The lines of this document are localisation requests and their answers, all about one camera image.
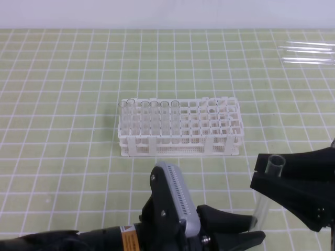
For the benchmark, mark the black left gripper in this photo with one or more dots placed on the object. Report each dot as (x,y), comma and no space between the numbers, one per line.
(229,231)

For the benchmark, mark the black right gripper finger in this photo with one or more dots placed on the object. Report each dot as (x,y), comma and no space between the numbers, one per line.
(312,201)
(314,165)

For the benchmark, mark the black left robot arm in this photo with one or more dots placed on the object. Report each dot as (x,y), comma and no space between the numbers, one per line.
(112,238)

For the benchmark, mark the green checkered tablecloth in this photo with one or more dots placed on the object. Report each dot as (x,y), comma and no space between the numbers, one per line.
(61,162)

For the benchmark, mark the clear tube lying bottom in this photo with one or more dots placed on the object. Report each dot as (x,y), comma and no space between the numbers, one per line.
(321,61)

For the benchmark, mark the clear tube lying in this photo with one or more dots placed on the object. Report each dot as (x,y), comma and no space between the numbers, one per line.
(313,43)
(321,61)
(308,49)

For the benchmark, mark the white plastic test tube rack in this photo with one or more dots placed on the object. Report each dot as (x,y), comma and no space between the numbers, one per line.
(208,127)

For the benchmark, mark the clear tube lying middle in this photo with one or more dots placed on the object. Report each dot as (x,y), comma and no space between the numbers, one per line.
(308,49)

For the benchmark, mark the clear tube lying top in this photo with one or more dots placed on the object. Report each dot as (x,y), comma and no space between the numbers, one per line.
(313,43)

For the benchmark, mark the clear tube far left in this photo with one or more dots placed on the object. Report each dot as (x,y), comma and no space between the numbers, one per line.
(124,117)

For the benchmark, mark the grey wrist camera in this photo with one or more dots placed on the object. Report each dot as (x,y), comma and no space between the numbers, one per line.
(172,193)

